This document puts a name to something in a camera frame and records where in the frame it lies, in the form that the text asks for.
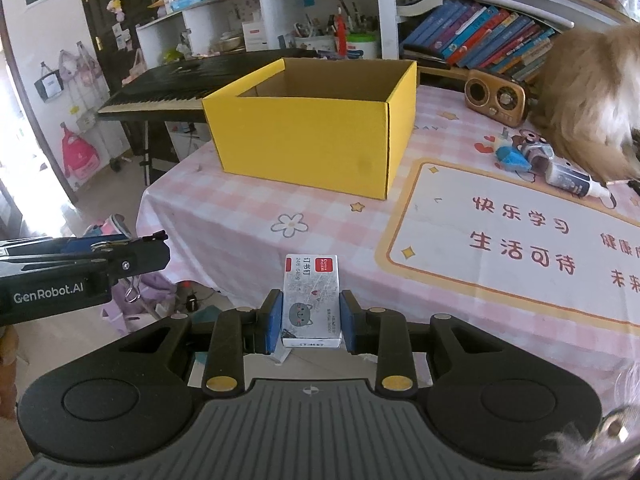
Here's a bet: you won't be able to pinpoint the metal binder clip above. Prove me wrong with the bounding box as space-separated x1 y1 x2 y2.
91 239 143 305

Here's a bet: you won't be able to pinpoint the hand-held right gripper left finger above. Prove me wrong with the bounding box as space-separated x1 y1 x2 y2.
119 288 285 396

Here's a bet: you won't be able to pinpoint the row of colourful books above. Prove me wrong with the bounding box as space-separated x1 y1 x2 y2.
400 0 558 83

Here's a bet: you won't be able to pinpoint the red and white box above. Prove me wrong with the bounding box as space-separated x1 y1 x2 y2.
242 20 268 51

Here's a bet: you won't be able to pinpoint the pink checked cloth desktop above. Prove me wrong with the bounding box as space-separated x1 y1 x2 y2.
135 82 640 391

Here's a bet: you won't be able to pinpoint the black keyboard stand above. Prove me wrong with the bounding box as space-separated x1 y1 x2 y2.
140 120 181 186

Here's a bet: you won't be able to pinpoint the yellow cardboard box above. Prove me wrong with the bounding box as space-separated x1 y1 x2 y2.
201 57 418 201

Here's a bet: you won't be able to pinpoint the white tote bag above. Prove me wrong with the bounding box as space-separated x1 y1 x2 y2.
34 61 63 103

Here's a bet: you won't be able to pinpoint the white tub green lid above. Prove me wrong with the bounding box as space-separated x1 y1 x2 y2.
346 32 379 59

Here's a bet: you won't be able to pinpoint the thick paperback book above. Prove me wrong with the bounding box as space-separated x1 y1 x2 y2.
397 0 451 18

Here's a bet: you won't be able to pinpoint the red glue bottle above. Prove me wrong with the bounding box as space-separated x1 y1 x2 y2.
334 7 348 57

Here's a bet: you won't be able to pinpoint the white glue bottle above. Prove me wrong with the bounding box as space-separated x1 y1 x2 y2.
544 159 615 209

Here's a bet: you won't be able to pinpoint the pink backpack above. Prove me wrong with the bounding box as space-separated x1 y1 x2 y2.
61 122 101 181

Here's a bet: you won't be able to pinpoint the pink hanging bags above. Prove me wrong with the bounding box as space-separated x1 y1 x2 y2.
59 42 108 86

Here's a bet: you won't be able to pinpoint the orange and white cat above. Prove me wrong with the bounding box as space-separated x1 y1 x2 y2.
530 24 640 183

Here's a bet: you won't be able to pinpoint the white pen cup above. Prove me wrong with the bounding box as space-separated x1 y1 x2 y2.
292 22 337 53

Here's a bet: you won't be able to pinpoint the black electronic keyboard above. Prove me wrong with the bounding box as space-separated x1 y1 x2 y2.
96 50 318 123

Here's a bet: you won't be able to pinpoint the white bookshelf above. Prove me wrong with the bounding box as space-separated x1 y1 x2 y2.
135 0 640 71

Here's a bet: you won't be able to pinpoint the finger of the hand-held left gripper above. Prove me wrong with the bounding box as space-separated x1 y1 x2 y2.
0 230 168 261
0 245 171 282

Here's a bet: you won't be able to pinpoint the white staple box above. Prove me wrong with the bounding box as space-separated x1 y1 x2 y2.
281 254 343 350

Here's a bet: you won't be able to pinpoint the brown retro radio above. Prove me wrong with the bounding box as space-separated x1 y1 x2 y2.
464 69 531 128

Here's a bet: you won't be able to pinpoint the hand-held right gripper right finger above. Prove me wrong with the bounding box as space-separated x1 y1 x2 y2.
339 289 507 396

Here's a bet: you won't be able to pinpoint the fluffy purple sleeve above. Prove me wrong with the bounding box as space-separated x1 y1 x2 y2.
532 370 640 480

